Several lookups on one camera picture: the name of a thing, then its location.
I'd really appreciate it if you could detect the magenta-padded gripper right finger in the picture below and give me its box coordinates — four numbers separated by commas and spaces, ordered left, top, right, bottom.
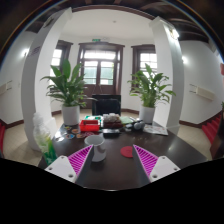
132, 144, 181, 186

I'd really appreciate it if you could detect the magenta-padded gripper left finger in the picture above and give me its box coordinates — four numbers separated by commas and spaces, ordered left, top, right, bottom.
44, 144, 96, 184

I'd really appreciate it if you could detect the clear green-labelled drink bottle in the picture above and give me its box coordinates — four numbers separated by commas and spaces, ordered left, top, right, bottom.
32, 112, 58, 166

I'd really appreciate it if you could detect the printed paper sheet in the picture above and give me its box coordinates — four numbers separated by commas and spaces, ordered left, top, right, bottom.
143, 123, 169, 137

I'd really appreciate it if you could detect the flat round red coaster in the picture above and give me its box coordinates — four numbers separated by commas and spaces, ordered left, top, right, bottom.
120, 145, 134, 158

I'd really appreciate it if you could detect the white mug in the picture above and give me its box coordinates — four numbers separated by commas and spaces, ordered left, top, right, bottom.
83, 134, 108, 163

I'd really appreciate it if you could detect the red plastic box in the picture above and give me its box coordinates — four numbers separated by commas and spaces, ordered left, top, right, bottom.
79, 119, 101, 133

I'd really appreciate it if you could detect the leafy plant in white pot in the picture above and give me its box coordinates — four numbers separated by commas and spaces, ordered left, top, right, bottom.
40, 59, 98, 127
127, 63, 177, 125

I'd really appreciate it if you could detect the green box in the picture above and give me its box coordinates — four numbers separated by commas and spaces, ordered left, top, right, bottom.
83, 114, 104, 122

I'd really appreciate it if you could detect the green notebook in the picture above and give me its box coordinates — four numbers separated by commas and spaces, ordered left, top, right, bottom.
119, 115, 134, 125

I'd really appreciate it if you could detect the red carpeted staircase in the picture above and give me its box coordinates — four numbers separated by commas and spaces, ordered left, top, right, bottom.
0, 121, 7, 154
201, 113, 224, 144

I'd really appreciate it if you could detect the flat black device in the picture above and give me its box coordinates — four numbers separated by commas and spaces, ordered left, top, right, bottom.
102, 128, 121, 135

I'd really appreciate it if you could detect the brown tray with white cups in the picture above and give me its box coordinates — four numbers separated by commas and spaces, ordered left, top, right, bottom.
102, 112, 123, 129

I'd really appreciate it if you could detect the wooden double glass door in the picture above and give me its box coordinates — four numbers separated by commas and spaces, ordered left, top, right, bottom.
78, 42, 125, 98

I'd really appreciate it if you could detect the wooden framed window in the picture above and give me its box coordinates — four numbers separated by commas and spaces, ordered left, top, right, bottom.
131, 44, 158, 84
49, 39, 74, 93

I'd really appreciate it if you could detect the white wall radiator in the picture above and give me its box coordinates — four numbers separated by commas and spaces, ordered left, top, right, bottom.
0, 79, 14, 96
189, 83, 216, 102

